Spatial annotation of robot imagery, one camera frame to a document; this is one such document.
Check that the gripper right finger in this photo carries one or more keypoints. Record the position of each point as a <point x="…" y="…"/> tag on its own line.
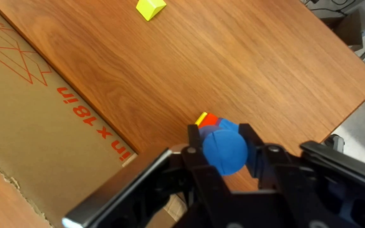
<point x="316" y="190"/>

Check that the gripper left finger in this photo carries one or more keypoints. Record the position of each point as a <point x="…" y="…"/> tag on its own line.
<point x="157" y="197"/>

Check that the blue cylindrical block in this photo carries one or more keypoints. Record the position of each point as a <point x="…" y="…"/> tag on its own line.
<point x="224" y="152"/>

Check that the yellow rectangular block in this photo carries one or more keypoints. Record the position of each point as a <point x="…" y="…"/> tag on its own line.
<point x="200" y="117"/>

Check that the red arch block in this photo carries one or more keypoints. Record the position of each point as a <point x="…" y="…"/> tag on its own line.
<point x="209" y="120"/>

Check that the yellow wedge block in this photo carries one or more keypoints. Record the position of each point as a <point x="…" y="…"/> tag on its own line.
<point x="149" y="7"/>

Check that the large cardboard box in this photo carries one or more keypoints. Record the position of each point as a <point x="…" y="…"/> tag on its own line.
<point x="21" y="126"/>

